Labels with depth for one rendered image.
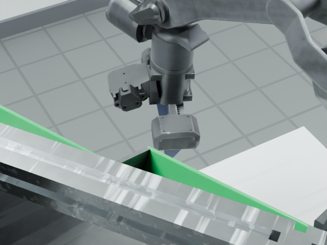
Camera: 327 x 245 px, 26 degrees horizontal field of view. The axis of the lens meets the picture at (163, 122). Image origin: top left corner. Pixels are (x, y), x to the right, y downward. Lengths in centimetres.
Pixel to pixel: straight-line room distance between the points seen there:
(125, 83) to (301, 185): 53
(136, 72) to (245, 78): 197
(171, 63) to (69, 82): 200
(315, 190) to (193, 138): 49
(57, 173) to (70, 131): 241
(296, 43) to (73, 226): 39
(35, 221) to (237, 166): 101
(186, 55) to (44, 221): 55
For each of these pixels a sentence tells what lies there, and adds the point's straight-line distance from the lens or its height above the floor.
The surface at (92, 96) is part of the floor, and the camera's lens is 283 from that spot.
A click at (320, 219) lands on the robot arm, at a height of 120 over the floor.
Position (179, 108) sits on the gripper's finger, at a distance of 98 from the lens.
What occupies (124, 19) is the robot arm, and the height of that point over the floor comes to 133.
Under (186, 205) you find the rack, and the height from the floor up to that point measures 166.
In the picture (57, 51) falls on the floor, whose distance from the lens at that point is 308.
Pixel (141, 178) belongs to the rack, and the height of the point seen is 166.
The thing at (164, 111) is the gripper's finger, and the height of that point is 114.
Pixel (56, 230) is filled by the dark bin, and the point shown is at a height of 155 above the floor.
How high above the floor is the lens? 188
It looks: 44 degrees down
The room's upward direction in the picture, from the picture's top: straight up
